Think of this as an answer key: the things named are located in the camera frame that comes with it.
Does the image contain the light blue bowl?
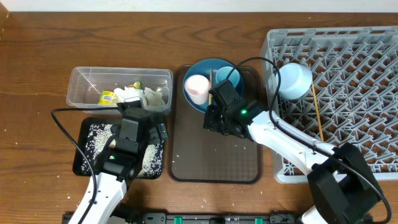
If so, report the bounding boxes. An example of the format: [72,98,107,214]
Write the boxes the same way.
[275,63,312,100]

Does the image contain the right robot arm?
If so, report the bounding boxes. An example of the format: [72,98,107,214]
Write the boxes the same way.
[203,80,386,223]

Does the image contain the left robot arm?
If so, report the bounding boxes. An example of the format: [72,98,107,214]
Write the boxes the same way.
[69,102,168,223]

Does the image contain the black waste tray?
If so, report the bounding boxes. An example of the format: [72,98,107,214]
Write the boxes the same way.
[72,117,165,179]

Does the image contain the grey dishwasher rack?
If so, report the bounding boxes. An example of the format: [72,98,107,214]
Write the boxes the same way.
[261,26,397,181]

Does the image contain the crumpled white paper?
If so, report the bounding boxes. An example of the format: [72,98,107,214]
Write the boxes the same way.
[114,86,165,106]

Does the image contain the light blue cup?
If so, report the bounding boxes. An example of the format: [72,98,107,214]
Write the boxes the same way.
[215,66,240,87]

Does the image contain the pink cup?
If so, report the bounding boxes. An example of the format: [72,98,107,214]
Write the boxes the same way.
[184,75,210,105]

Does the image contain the yellow green wrapper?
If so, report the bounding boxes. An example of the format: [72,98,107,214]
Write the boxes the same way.
[98,91,118,105]

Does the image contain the brown serving tray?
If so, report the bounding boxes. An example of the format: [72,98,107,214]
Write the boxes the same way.
[167,65,262,184]

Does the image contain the dark blue plate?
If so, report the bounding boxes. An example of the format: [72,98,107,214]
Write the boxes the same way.
[183,58,244,113]

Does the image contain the clear plastic bin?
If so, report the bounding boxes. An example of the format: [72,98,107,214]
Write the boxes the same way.
[67,67,173,114]

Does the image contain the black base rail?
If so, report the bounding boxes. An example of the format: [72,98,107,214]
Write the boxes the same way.
[62,212,305,224]

